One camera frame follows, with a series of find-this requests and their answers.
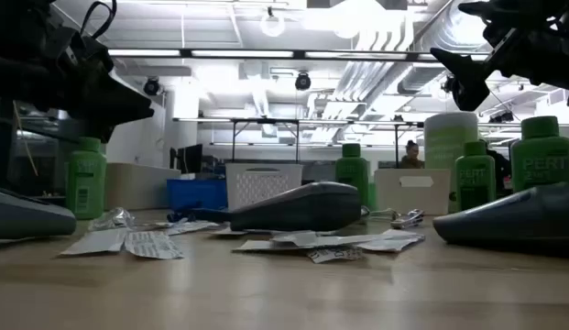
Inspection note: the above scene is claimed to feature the grey tapered plastic case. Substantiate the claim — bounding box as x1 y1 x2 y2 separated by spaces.
432 181 569 252
228 181 363 233
0 184 78 241

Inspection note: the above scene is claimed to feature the white LED light strip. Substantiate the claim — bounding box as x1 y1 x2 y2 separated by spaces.
416 53 490 62
191 49 295 59
304 50 409 61
108 49 181 58

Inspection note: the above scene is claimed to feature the plastic-wrapped metal nail clipper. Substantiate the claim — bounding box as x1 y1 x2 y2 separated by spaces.
87 206 137 232

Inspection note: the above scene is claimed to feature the white bandage packet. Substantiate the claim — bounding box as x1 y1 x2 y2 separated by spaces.
269 230 322 248
306 246 365 265
232 237 312 254
164 220 222 237
60 227 129 257
209 227 248 237
123 230 186 261
355 228 426 253

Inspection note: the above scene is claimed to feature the white perforated plastic basket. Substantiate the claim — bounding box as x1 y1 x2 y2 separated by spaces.
224 162 304 212

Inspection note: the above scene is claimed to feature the yellow extension cable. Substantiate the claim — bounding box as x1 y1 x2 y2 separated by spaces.
12 100 39 178

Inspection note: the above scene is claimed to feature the white plastic handled bin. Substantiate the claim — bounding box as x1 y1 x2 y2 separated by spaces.
374 168 452 215

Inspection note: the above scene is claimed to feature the round ring ceiling lamp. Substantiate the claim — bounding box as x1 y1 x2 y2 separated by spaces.
259 6 287 39

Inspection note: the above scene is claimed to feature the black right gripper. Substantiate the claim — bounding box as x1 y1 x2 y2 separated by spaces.
429 0 569 111

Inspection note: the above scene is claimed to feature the person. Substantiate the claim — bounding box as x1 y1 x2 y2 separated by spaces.
399 139 426 170
493 147 513 189

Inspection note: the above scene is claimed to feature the grey plastic handled bin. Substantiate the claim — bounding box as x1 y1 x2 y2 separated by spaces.
104 162 182 212

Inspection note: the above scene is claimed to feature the black overhead frame bar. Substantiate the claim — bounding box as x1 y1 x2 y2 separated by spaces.
107 47 491 63

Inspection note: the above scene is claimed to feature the disinfecting wipes canister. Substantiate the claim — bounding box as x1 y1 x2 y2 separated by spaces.
423 111 480 215

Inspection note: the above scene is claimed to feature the blue disposable razor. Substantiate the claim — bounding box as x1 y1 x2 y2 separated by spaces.
167 208 233 225

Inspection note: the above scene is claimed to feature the black computer monitor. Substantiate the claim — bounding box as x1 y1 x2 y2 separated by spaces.
169 143 204 175

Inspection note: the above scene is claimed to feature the blue plastic bin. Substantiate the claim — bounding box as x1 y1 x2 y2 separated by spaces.
166 178 229 212

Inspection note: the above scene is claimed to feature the green Pert shampoo bottle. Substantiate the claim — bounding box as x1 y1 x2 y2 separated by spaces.
509 115 569 193
65 136 108 221
454 140 498 213
334 143 371 208

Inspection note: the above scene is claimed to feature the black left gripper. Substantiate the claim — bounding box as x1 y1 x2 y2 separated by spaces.
0 0 155 142

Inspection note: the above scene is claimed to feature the slim silver metal tool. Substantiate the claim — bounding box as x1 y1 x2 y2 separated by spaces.
360 208 401 222

